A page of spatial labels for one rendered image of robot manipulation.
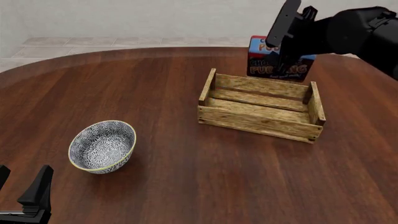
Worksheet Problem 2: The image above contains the wooden slat tray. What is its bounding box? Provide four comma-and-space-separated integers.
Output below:
198, 67, 327, 145

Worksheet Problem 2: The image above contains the chocolate pudding box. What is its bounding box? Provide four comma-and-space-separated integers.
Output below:
246, 35, 318, 83

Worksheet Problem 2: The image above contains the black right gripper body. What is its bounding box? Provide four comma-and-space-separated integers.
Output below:
279, 17, 331, 60

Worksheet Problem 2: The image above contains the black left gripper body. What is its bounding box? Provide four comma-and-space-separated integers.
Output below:
0, 205, 52, 224

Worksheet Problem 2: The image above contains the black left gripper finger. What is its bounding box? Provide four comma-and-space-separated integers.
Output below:
0, 164, 12, 195
17, 164, 54, 210

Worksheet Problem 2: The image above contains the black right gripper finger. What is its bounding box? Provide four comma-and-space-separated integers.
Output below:
274, 51, 295, 75

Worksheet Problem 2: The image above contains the blue white patterned bowl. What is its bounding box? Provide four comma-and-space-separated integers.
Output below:
68, 119, 137, 175

